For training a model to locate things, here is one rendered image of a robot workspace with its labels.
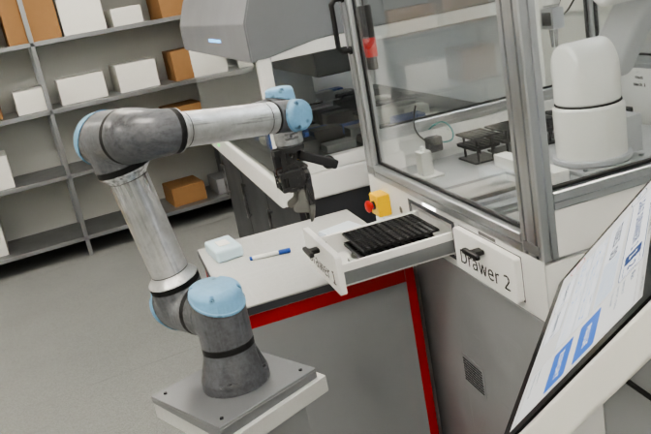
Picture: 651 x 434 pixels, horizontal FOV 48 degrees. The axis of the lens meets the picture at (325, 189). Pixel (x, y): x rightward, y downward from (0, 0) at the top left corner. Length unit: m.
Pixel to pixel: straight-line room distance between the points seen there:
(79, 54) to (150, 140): 4.48
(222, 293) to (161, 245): 0.18
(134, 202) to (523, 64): 0.85
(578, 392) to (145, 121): 0.94
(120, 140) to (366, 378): 1.18
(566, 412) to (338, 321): 1.30
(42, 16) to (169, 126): 4.03
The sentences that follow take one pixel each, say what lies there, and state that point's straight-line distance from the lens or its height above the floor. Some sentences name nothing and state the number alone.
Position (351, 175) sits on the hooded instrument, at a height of 0.86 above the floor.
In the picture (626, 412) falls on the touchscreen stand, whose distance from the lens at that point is 1.18.
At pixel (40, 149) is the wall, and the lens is 5.95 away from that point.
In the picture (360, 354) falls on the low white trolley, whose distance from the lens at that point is 2.26.
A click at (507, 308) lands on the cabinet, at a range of 1.81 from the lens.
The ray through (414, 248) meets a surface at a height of 0.88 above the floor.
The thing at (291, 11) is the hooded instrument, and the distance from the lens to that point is 2.69.
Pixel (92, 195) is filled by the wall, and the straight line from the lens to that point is 6.04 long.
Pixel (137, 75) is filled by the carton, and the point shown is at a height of 1.20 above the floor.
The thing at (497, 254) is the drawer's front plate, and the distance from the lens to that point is 1.73.
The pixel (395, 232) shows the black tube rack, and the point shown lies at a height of 0.90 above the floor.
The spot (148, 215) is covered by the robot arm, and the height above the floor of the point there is 1.18.
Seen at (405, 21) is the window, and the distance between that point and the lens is 1.98.
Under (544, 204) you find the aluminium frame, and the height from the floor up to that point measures 1.07.
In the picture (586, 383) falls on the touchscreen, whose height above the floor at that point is 1.08.
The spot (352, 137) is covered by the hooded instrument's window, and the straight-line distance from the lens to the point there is 2.81.
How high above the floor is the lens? 1.58
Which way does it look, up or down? 16 degrees down
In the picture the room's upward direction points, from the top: 10 degrees counter-clockwise
